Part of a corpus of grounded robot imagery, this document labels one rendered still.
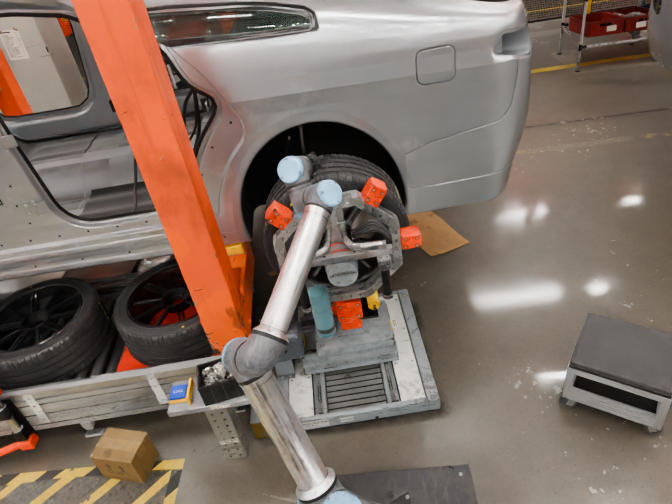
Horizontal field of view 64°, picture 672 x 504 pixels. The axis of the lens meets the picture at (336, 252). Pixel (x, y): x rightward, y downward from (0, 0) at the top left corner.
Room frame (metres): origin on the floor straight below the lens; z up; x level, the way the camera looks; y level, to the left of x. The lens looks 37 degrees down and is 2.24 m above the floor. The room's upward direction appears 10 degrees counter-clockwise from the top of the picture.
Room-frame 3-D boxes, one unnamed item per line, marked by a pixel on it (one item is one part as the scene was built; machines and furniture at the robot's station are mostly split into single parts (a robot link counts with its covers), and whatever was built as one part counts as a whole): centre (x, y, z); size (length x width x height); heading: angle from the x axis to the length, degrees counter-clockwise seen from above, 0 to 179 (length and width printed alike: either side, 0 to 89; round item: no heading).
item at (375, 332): (2.06, -0.02, 0.32); 0.40 x 0.30 x 0.28; 89
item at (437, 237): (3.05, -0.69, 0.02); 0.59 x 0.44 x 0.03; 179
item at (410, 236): (1.89, -0.33, 0.85); 0.09 x 0.08 x 0.07; 89
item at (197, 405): (1.57, 0.61, 0.44); 0.43 x 0.17 x 0.03; 89
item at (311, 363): (2.06, 0.02, 0.13); 0.50 x 0.36 x 0.10; 89
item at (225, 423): (1.58, 0.64, 0.21); 0.10 x 0.10 x 0.42; 89
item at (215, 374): (1.57, 0.57, 0.51); 0.20 x 0.14 x 0.13; 98
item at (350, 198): (1.89, -0.01, 0.85); 0.54 x 0.07 x 0.54; 89
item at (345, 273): (1.82, -0.01, 0.85); 0.21 x 0.14 x 0.14; 179
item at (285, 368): (2.07, 0.33, 0.26); 0.42 x 0.18 x 0.35; 179
